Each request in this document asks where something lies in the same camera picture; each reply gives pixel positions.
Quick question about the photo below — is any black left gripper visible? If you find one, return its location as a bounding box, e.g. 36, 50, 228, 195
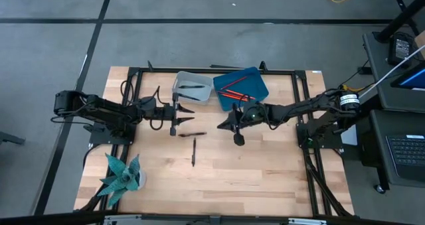
144, 92, 196, 137

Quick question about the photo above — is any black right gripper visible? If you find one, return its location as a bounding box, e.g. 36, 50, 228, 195
217, 102, 266, 147

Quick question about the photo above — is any orange pencil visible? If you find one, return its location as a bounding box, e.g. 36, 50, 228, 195
220, 94, 250, 102

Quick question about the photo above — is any grey plastic bin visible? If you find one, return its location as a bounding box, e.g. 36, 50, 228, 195
171, 70, 214, 106

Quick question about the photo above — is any blue plastic bin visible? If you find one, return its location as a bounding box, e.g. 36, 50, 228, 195
212, 66, 270, 112

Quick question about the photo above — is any teal potted plant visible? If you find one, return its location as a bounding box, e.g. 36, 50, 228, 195
96, 153, 147, 208

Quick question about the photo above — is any black front crossbar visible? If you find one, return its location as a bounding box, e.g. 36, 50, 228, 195
0, 210, 425, 225

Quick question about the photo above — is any white paper sheet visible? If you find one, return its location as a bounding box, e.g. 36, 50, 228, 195
340, 125, 358, 147

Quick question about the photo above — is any black cart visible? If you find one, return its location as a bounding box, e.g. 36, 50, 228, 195
361, 31, 425, 190

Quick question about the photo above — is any black furniture leg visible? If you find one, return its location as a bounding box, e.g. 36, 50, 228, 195
0, 131, 26, 145

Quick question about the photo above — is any black laptop keyboard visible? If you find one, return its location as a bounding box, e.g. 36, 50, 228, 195
384, 133, 425, 183

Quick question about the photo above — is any black power adapter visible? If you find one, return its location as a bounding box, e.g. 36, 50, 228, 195
387, 31, 415, 66

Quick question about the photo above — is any blue lit screen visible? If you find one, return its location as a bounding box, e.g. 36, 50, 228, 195
390, 61, 425, 92

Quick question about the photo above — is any black stand pole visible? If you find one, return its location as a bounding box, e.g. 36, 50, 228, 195
375, 0, 425, 43

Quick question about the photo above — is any brown cardboard box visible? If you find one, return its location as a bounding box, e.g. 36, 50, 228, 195
414, 31, 425, 58

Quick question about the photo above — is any black table frame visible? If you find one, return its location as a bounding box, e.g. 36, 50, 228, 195
74, 60, 355, 219

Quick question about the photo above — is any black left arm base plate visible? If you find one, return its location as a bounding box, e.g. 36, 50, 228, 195
88, 120, 137, 145

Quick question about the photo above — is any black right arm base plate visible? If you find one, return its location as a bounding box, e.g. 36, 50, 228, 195
296, 121, 345, 150

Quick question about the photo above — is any white cable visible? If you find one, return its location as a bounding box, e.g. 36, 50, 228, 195
358, 44, 425, 100

